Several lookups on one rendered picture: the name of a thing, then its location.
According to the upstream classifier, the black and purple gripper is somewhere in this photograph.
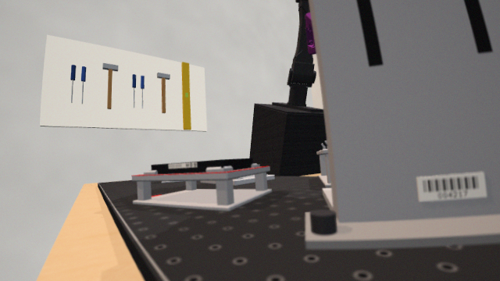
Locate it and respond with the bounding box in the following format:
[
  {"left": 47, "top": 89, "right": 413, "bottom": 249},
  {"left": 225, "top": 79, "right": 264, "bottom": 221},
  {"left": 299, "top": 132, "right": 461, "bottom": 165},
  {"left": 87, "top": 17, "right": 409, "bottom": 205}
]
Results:
[{"left": 305, "top": 12, "right": 316, "bottom": 55}]

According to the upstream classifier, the black cylinder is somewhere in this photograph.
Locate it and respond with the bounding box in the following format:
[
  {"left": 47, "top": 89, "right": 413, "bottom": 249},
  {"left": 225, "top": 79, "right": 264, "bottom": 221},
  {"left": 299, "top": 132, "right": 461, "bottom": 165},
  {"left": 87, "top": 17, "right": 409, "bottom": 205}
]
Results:
[{"left": 310, "top": 210, "right": 337, "bottom": 236}]

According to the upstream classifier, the grey rectangular frame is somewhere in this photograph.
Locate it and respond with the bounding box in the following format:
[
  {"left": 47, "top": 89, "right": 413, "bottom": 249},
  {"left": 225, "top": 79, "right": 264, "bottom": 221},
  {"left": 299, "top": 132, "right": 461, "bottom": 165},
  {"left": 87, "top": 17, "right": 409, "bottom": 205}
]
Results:
[{"left": 200, "top": 174, "right": 275, "bottom": 186}]

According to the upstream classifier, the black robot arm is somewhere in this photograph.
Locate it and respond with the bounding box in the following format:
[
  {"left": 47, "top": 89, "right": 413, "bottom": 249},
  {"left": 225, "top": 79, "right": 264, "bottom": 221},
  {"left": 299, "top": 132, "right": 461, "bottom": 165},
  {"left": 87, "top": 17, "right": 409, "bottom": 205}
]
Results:
[{"left": 272, "top": 0, "right": 323, "bottom": 112}]

